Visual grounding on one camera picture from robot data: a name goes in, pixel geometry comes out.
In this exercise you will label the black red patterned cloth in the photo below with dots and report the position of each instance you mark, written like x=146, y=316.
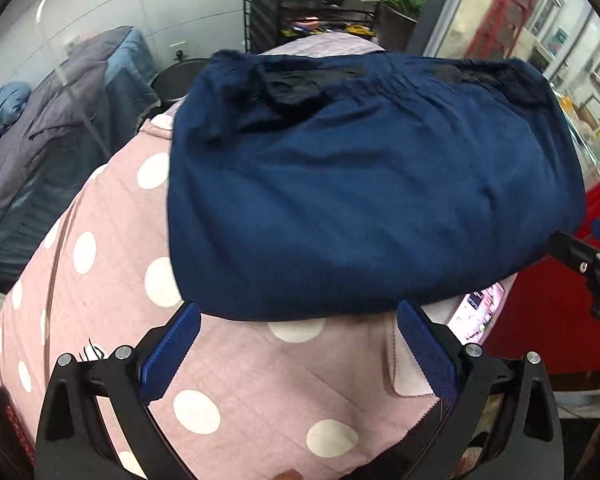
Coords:
x=5, y=430

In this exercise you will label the smartphone with pink case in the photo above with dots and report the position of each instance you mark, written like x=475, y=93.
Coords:
x=482, y=310

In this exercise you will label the dark blue jacket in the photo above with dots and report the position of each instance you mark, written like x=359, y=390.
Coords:
x=355, y=185

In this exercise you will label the black metal rack cart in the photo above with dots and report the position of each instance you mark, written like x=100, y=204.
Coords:
x=310, y=0

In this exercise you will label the red mat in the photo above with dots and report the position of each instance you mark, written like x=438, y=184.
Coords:
x=540, y=320

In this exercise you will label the red ladder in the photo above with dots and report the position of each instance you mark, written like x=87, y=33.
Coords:
x=505, y=5

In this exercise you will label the pink polka dot blanket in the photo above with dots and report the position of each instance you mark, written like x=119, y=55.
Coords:
x=255, y=385

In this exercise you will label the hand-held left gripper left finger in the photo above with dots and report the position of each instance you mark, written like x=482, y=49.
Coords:
x=172, y=350

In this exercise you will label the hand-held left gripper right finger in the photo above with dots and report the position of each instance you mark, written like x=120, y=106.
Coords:
x=430, y=355

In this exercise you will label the glass display counter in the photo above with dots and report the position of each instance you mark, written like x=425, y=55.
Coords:
x=592, y=130

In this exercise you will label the black round bin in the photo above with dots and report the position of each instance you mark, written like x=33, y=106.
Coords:
x=177, y=80

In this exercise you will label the floral bed sheet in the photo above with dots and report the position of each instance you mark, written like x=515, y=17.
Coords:
x=485, y=415

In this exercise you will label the grey blue bedding pile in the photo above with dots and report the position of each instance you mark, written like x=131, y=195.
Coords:
x=45, y=135

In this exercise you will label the blue denim garment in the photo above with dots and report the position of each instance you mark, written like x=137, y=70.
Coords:
x=130, y=75

